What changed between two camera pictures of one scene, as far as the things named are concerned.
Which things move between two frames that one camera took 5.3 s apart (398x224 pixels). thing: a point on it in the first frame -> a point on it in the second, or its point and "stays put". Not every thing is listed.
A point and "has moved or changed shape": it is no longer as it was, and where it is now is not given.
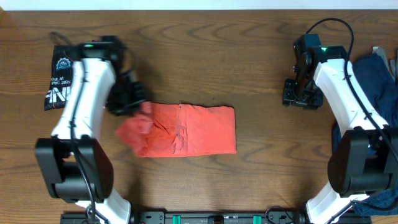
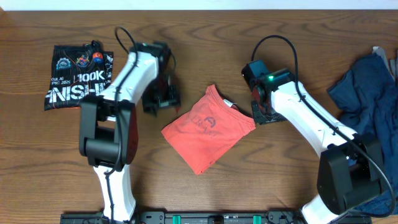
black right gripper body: [304, 92] -> [265, 113]
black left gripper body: [125, 104] -> [161, 101]
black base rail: [215, 216] stays put
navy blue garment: [380, 91] stays put
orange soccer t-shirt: [168, 129] has moved or changed shape
